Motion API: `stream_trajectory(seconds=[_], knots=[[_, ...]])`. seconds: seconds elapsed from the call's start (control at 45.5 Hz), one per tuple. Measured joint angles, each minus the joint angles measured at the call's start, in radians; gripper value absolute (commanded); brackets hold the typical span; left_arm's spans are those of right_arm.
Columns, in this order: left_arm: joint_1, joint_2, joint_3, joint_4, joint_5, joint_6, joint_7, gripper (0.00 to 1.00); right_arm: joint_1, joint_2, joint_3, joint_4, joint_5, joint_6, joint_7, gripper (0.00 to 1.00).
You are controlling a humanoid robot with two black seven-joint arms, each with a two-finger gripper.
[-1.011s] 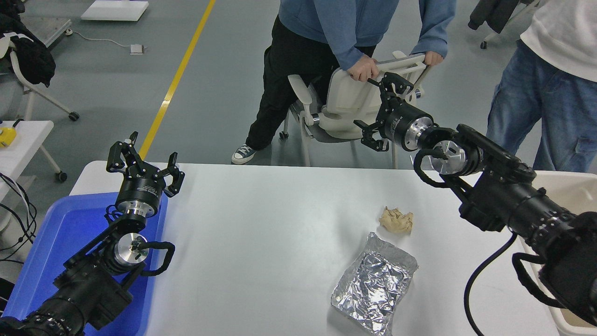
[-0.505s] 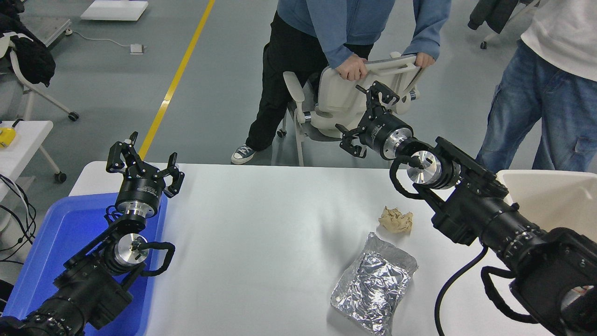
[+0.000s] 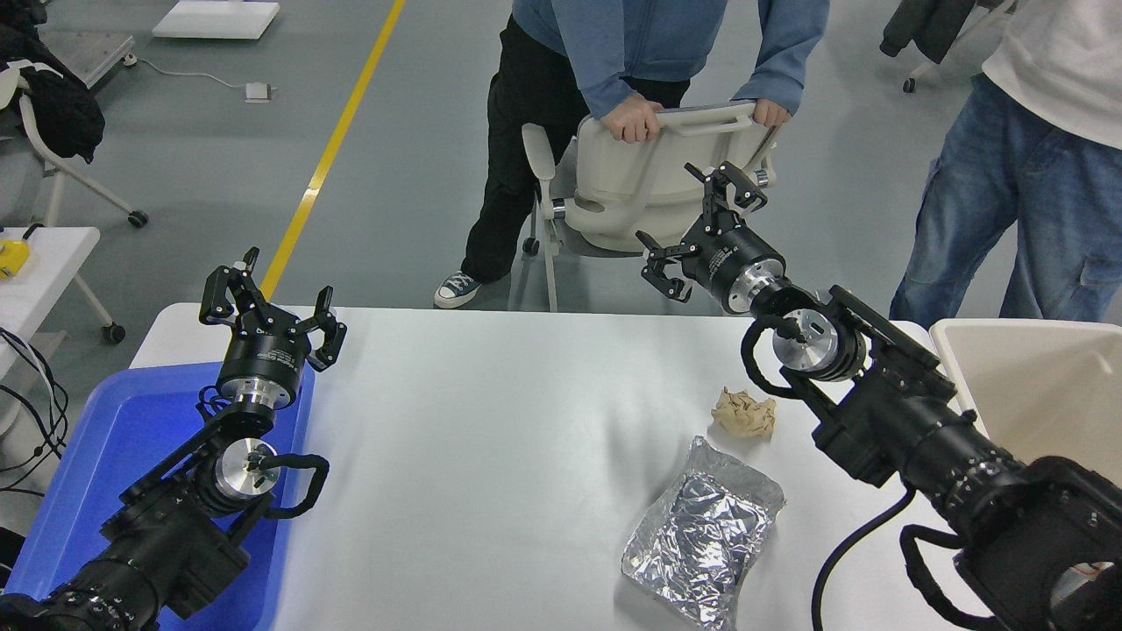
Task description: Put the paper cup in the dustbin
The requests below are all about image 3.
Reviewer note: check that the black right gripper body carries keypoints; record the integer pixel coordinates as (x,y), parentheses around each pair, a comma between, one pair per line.
(723,258)

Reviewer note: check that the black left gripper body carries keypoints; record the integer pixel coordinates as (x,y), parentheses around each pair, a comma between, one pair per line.
(261,358)

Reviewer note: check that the white office chair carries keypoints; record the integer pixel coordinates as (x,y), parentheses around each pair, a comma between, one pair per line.
(631,184)

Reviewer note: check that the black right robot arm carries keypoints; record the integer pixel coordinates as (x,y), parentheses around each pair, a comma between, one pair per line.
(912,421)

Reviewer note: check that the crumpled tan paper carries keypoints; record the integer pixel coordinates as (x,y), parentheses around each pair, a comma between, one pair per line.
(743,414)

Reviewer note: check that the person's left hand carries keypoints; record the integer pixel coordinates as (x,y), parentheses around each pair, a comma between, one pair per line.
(771,112)

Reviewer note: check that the person's right hand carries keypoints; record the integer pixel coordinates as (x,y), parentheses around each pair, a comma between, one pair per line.
(633,119)

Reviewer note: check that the blue plastic tray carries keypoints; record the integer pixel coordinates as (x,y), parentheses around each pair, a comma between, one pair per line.
(131,429)

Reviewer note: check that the person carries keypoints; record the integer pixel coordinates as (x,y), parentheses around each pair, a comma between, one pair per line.
(1008,202)
(543,131)

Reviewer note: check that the white side table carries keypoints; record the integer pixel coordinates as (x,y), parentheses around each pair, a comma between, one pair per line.
(53,263)

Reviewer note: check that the white chair with grey seat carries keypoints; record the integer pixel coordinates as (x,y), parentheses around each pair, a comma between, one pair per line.
(908,85)

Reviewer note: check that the white wheeled chair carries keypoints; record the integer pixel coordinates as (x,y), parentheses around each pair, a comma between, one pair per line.
(54,168)

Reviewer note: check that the yellow device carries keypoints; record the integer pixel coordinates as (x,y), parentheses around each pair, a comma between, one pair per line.
(12,257)

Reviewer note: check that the black jacket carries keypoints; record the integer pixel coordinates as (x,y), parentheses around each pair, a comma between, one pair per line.
(61,114)
(925,26)

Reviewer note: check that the silver foil tray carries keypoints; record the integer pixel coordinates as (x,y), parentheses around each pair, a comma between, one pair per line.
(701,535)

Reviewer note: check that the white flat platform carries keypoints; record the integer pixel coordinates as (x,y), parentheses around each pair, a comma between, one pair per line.
(215,19)

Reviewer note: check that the grey metal floor platform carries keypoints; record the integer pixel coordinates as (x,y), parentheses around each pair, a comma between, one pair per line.
(88,57)

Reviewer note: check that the large pale bin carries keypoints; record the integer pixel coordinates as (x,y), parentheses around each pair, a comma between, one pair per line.
(1034,377)

